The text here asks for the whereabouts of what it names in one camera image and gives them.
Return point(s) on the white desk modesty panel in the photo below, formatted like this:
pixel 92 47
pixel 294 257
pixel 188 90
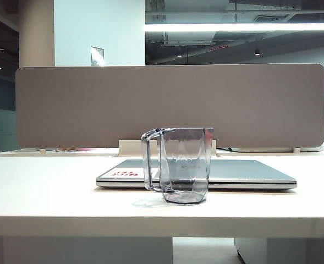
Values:
pixel 82 251

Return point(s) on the framed wall notice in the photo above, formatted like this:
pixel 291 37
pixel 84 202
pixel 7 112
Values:
pixel 97 56

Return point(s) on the silver Dell laptop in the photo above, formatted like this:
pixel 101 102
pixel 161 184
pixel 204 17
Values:
pixel 247 171

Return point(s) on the beige fabric desk divider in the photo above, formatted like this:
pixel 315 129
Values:
pixel 95 104

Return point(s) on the long white ceiling light strip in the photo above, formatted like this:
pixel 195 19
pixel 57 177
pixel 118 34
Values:
pixel 233 27

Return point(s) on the white red Nice Try sticker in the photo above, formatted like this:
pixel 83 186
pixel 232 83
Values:
pixel 123 172

